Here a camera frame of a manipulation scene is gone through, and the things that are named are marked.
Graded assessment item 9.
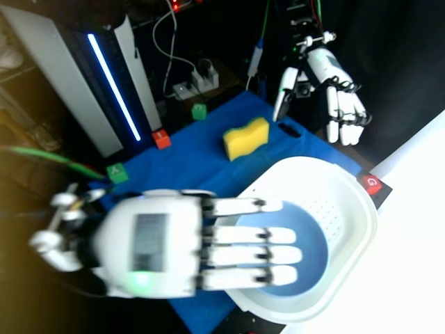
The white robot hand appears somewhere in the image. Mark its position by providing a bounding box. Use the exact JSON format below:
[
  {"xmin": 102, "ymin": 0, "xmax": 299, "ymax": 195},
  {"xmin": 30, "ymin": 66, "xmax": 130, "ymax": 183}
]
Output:
[
  {"xmin": 99, "ymin": 189, "xmax": 304, "ymax": 300},
  {"xmin": 272, "ymin": 47, "xmax": 373, "ymax": 147}
]

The yellow green sponge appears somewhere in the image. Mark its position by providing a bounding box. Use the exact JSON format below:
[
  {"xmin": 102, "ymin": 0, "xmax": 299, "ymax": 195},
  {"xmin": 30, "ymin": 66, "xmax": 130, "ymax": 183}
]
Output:
[{"xmin": 222, "ymin": 117, "xmax": 270, "ymax": 162}]

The white plastic drain basin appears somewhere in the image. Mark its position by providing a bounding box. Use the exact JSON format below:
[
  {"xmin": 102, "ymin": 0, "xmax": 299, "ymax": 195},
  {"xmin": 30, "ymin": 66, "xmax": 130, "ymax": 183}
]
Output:
[{"xmin": 224, "ymin": 155, "xmax": 379, "ymax": 324}]

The light blue bowl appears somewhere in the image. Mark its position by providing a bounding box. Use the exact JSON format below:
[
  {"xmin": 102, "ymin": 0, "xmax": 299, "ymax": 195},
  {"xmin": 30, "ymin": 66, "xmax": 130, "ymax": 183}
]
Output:
[{"xmin": 236, "ymin": 200, "xmax": 330, "ymax": 298}]

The green letter Y block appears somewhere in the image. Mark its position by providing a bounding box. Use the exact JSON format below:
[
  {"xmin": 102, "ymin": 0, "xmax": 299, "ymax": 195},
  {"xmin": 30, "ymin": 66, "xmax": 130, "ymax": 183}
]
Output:
[{"xmin": 106, "ymin": 162, "xmax": 129, "ymax": 185}]

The blue table mat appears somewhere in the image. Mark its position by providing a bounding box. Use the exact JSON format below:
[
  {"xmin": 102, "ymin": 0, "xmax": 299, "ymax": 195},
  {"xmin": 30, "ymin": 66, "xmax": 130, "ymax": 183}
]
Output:
[{"xmin": 86, "ymin": 90, "xmax": 364, "ymax": 334}]

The red orange toy block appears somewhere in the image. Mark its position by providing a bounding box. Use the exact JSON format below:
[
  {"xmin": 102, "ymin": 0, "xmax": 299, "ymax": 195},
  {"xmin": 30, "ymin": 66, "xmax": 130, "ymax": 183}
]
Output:
[{"xmin": 151, "ymin": 129, "xmax": 172, "ymax": 150}]

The white plug charger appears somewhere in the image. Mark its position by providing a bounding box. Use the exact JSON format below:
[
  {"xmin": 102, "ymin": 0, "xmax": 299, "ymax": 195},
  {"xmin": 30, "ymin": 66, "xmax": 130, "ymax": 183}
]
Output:
[{"xmin": 191, "ymin": 67, "xmax": 220, "ymax": 90}]

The red letter G block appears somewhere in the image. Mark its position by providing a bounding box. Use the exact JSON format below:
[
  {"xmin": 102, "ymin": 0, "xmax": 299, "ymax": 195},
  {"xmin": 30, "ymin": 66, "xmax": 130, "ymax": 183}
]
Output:
[{"xmin": 357, "ymin": 173, "xmax": 383, "ymax": 196}]

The small green toy block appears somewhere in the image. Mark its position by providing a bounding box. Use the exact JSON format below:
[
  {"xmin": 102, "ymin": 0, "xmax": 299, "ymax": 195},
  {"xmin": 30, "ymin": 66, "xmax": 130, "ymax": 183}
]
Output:
[{"xmin": 191, "ymin": 102, "xmax": 208, "ymax": 122}]

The white power strip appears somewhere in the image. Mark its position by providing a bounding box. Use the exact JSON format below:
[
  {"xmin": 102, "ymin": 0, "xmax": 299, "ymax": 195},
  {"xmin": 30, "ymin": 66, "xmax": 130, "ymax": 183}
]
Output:
[{"xmin": 172, "ymin": 81, "xmax": 201, "ymax": 101}]

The white column with blue light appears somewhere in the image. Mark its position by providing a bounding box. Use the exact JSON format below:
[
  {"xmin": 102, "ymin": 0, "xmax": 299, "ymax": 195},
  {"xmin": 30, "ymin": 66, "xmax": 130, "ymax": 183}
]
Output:
[{"xmin": 0, "ymin": 5, "xmax": 163, "ymax": 159}]

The wrist camera on white bracket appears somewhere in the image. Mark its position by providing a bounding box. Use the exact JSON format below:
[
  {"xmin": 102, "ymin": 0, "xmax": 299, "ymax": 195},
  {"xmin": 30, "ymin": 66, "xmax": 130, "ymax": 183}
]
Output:
[{"xmin": 294, "ymin": 81, "xmax": 316, "ymax": 100}]

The white inline cable adapter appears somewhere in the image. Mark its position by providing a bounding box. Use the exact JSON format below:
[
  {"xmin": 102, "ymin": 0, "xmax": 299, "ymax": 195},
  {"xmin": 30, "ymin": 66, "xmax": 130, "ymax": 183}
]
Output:
[{"xmin": 245, "ymin": 38, "xmax": 265, "ymax": 92}]

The thin green cable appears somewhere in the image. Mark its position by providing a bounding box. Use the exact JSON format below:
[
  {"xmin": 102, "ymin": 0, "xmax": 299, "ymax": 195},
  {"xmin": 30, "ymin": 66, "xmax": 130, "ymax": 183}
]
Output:
[{"xmin": 260, "ymin": 0, "xmax": 272, "ymax": 41}]

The thick green cable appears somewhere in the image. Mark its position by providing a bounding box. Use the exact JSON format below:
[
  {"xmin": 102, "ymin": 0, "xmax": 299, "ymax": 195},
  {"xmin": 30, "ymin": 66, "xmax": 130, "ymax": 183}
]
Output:
[{"xmin": 0, "ymin": 145, "xmax": 107, "ymax": 180}]

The white power cable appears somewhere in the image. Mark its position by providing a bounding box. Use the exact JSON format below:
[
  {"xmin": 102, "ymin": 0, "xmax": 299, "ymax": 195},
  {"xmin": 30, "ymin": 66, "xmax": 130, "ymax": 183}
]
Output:
[{"xmin": 152, "ymin": 0, "xmax": 198, "ymax": 99}]

